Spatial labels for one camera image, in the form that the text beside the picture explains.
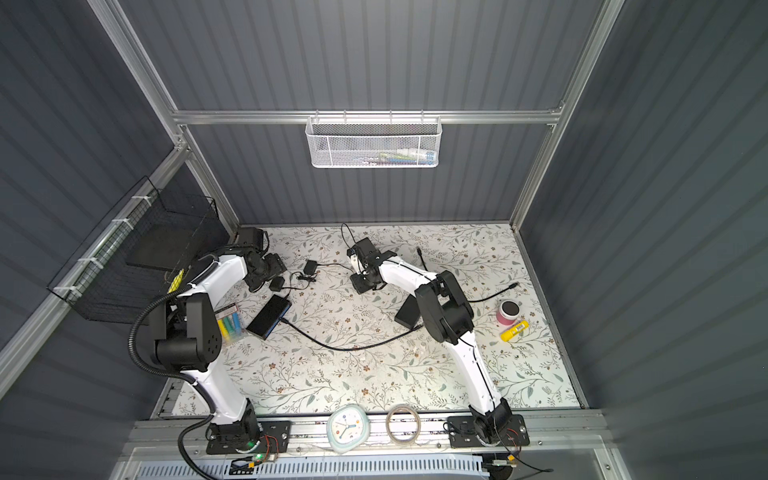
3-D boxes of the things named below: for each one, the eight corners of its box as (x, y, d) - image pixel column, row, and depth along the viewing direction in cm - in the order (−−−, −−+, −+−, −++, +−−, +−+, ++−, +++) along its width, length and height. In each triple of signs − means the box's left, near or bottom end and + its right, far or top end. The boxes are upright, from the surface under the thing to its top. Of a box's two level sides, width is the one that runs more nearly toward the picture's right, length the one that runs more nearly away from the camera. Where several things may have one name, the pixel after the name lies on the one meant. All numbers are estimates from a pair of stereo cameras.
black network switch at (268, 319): (248, 331, 94) (245, 327, 92) (277, 297, 102) (275, 292, 100) (267, 341, 92) (264, 337, 90) (295, 305, 100) (293, 301, 98)
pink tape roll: (498, 324, 95) (503, 316, 90) (494, 309, 98) (499, 300, 94) (516, 324, 95) (522, 316, 90) (512, 309, 98) (517, 300, 94)
